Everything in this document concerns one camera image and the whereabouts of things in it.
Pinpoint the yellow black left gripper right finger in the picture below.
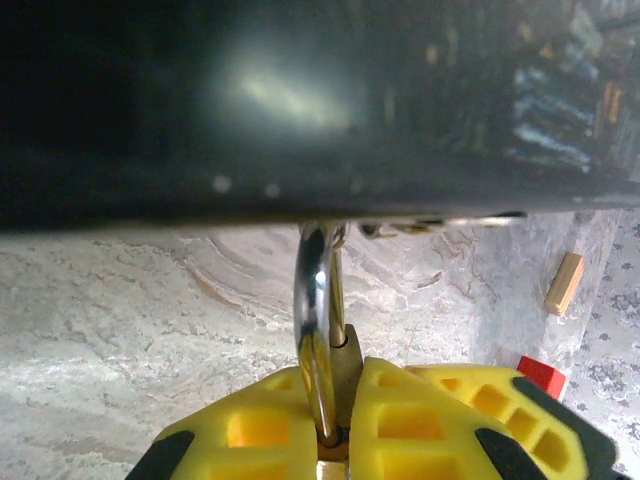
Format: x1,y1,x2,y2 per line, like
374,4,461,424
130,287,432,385
348,356,547,480

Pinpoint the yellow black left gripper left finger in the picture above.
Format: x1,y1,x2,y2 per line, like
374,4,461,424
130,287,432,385
124,366,322,480

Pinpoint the brass padlock with steel shackle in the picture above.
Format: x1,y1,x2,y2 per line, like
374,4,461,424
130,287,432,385
293,219,367,480

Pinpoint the red block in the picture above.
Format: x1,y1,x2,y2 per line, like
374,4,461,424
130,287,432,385
516,355,568,402

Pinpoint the small wooden block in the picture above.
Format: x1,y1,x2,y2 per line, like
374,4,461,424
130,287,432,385
543,251,587,318

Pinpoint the starry night painted box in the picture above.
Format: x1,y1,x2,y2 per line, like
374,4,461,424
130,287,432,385
0,0,640,237

